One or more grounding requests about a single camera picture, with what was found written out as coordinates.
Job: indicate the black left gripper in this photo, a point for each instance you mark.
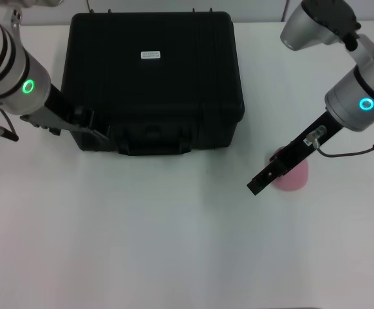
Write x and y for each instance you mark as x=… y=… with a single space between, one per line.
x=56 y=109

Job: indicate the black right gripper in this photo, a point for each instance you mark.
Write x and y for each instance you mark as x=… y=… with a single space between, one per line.
x=297 y=151

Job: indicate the pink peach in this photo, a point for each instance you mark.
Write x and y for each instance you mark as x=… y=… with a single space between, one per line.
x=297 y=180

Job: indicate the black plastic carrying case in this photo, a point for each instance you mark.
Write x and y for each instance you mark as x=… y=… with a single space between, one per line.
x=148 y=96

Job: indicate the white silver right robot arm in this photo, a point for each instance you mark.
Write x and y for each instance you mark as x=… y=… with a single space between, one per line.
x=351 y=96

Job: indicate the white label sticker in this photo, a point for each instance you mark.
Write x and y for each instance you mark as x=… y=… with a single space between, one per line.
x=150 y=54

